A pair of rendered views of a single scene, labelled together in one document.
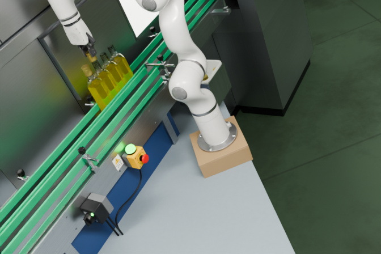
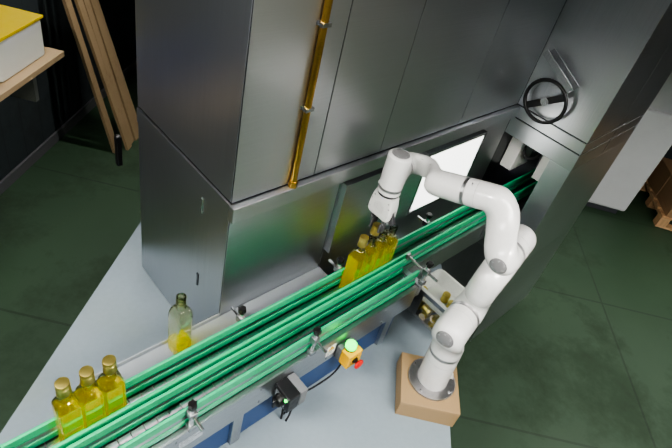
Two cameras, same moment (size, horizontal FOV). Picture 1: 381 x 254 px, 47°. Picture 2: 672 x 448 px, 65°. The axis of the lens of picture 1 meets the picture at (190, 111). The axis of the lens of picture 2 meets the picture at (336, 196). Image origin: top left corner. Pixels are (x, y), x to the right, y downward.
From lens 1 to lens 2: 0.78 m
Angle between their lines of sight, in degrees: 4
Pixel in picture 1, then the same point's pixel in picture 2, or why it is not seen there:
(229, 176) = (420, 430)
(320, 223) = not seen: outside the picture
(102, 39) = not seen: hidden behind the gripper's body
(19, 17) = (344, 156)
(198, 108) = (444, 354)
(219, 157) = (425, 407)
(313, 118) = (491, 370)
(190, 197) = (372, 425)
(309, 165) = (464, 422)
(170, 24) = (492, 283)
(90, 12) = not seen: hidden behind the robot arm
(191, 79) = (465, 334)
